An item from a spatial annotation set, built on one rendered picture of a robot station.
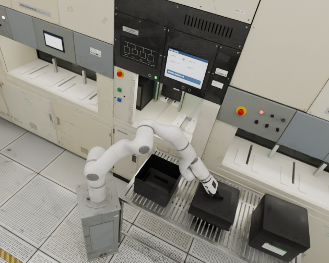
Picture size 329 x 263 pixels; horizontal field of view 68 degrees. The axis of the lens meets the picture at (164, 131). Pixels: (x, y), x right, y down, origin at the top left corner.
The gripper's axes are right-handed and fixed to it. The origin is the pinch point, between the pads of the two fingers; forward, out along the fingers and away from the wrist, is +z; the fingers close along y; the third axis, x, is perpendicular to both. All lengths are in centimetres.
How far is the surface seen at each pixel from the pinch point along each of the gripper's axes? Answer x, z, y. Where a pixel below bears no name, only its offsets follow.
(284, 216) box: -33.7, 28.0, 1.7
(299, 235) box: -40, 35, -7
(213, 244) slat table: 8.2, 21.9, -22.9
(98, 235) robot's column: 88, -11, -38
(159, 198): 34.4, -16.0, -12.5
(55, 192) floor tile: 173, -34, -4
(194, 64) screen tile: -14, -78, 41
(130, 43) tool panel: 21, -112, 43
